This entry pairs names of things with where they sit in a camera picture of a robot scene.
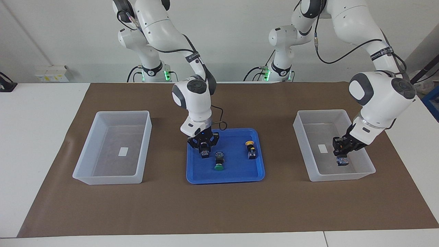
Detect translucent white plastic box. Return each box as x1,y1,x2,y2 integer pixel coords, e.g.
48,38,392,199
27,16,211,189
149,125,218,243
72,110,153,186
293,109,377,183

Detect blue plastic tray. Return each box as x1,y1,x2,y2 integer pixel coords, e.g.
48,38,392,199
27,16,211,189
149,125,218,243
186,128,266,185

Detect brown table mat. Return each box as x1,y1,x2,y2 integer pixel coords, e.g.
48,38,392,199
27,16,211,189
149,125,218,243
17,82,439,238

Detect black stand pole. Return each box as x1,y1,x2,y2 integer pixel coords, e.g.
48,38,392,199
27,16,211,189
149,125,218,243
410,55,439,84

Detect black desk clamp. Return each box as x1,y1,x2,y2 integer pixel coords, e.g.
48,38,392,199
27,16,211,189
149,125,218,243
0,71,18,92

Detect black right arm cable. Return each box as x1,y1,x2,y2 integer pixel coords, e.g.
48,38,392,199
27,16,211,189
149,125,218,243
117,9,227,131

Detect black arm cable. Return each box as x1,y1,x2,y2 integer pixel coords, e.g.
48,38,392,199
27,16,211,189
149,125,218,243
117,9,227,131
314,7,408,83

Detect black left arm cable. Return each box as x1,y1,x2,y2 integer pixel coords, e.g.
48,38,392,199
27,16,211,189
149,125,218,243
314,7,408,83

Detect blue frame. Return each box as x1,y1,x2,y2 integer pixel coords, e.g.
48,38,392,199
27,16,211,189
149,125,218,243
421,86,439,122

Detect white wall socket boxes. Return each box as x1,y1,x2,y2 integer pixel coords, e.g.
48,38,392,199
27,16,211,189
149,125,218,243
34,65,70,83

